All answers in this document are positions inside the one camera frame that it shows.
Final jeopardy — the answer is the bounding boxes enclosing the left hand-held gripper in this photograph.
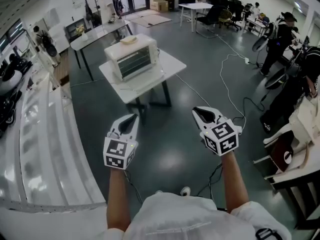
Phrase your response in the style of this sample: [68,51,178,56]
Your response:
[102,113,140,171]

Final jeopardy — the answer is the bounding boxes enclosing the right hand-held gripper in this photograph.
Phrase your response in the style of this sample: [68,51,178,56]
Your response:
[191,105,243,158]

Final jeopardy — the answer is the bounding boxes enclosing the glass oven door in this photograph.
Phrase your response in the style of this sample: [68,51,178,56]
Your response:
[121,65,167,93]

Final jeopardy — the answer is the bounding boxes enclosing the person's right forearm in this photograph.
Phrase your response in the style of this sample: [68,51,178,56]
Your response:
[220,150,251,214]

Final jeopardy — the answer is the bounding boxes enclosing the person's left forearm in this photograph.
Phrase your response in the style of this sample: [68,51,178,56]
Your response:
[106,167,133,233]

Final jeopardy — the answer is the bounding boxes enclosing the white toaster oven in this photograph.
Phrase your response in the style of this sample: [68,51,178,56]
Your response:
[103,33,161,82]

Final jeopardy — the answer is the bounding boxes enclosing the white marble table black legs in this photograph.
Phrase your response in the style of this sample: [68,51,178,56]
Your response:
[98,49,188,128]

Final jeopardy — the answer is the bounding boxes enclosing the white shelf rack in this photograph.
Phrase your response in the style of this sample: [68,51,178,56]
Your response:
[0,72,108,214]

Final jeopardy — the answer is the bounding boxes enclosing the round black pan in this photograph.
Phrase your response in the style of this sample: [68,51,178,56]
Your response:
[264,67,289,90]
[251,35,270,53]

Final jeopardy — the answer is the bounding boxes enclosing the dark box white round mark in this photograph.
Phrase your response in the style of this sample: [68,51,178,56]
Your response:
[271,131,296,173]

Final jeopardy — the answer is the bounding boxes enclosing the slice of bread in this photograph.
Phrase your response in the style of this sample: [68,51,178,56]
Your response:
[119,35,138,45]

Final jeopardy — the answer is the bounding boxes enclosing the black sled-base chair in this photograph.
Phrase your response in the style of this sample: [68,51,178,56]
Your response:
[195,4,226,39]

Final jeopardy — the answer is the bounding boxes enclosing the white vase with flowers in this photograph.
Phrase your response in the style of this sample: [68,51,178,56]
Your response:
[74,24,89,42]

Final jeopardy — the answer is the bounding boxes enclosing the yellow mesh chair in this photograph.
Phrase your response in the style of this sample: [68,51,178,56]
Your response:
[218,8,234,30]

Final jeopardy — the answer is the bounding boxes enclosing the person's white shirt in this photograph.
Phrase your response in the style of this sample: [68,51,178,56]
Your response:
[93,192,293,240]

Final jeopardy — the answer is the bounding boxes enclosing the small white desk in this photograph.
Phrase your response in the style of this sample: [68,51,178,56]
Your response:
[243,17,267,38]

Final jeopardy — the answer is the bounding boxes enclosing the white side table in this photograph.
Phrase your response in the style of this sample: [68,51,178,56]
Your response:
[252,133,320,231]

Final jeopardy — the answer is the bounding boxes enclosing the black office chair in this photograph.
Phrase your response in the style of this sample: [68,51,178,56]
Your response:
[226,0,245,32]

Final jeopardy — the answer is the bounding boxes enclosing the cardboard floor sheet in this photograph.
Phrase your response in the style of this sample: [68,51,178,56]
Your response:
[129,13,173,29]

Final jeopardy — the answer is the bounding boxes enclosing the black bin yellow lid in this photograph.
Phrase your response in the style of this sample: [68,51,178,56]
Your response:
[163,0,176,12]

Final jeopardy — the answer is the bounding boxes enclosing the cardboard boxes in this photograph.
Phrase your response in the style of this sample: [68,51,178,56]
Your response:
[149,0,169,12]

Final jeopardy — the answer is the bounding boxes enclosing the thin white floor cable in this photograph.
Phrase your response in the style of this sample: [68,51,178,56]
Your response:
[174,73,212,108]

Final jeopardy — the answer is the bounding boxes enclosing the black floor cable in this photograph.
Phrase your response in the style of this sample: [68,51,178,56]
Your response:
[232,96,266,125]

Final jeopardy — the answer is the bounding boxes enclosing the long white extension cable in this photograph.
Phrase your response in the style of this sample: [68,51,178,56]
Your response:
[219,35,251,135]

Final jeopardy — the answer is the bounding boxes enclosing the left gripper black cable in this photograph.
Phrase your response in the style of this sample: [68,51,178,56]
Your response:
[123,169,144,205]

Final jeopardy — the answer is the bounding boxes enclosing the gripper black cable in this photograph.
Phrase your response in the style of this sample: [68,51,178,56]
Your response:
[123,169,144,205]
[194,162,224,203]

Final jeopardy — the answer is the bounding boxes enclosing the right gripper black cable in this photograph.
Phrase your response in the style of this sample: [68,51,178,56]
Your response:
[194,162,224,203]

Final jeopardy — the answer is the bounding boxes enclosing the black strap buckle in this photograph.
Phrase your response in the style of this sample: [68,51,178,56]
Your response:
[254,227,283,240]

